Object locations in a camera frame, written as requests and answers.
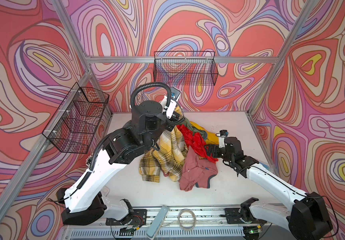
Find wall wire basket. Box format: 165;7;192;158
153;50;219;87
42;83;109;154

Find dusty pink shirt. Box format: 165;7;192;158
179;147;218;192

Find bright red cloth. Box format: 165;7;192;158
177;125;218;163

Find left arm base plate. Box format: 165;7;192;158
105;209;147;227

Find back wall wire basket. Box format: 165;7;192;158
153;50;219;87

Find cup of pens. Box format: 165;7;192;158
86;155;92;168

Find white power strip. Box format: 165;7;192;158
146;206;169;240

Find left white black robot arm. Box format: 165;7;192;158
56;98;180;226

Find left wall wire basket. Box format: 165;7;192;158
42;83;109;154

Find aluminium frame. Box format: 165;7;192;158
0;0;322;240

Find plain yellow cloth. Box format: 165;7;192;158
205;130;219;145

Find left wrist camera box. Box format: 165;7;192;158
160;87;181;119

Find coiled white cable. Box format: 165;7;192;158
178;208;197;231

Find grey green cloth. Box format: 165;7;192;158
183;119;208;140

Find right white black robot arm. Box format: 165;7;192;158
205;135;333;240

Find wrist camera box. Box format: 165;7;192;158
216;130;229;148
160;87;181;119

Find yellow grey plaid cloth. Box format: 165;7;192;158
138;104;189;183

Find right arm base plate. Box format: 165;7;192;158
220;208;267;225

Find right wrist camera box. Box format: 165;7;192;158
216;130;229;148

